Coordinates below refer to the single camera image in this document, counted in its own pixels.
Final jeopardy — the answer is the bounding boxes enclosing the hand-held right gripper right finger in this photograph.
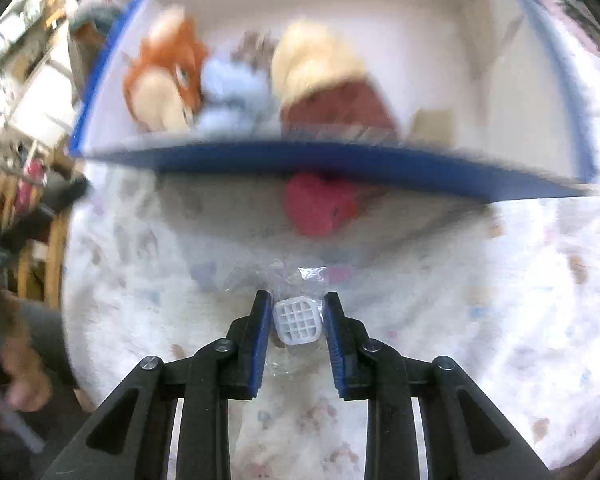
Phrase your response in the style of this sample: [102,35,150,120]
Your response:
[322,291,553,480]

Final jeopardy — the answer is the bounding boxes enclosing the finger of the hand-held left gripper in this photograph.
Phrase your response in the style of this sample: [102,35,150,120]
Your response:
[30,177,91,233]

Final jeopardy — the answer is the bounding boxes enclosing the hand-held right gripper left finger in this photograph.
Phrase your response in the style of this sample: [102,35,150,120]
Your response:
[42,290,273,480]

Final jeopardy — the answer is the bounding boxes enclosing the clear packet with white insert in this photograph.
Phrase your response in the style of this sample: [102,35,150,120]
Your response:
[220,260,341,381]

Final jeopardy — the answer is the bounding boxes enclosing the red plush toy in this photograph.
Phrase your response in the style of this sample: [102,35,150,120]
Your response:
[284,171,363,238]

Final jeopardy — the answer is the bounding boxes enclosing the orange fox plush toy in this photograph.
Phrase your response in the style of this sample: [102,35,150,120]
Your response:
[122,7,211,133]

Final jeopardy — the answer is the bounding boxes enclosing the light blue fluffy plush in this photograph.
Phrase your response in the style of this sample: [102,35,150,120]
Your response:
[195,55,276,138]

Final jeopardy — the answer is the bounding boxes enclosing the grey-brown fluffy plush charm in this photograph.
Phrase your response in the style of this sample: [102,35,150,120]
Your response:
[230,30,276,68]

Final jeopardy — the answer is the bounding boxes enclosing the cream plush toy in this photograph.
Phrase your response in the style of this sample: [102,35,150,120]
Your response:
[270,20,401,142]

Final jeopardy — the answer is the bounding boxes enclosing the white and blue cardboard box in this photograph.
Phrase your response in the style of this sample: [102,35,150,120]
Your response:
[69,0,598,201]

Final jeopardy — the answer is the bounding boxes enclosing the person's left hand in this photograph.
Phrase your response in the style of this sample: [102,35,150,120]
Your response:
[0,290,53,413]

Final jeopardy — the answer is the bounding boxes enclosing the white printed bedsheet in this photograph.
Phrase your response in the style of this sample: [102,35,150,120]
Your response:
[60,150,600,480]

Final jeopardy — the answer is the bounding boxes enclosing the black and cream striped blanket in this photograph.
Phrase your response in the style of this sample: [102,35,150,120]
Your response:
[555,0,600,61]

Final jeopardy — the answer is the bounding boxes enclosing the yellow furniture frame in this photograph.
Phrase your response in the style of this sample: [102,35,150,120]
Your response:
[10,135,73,311]

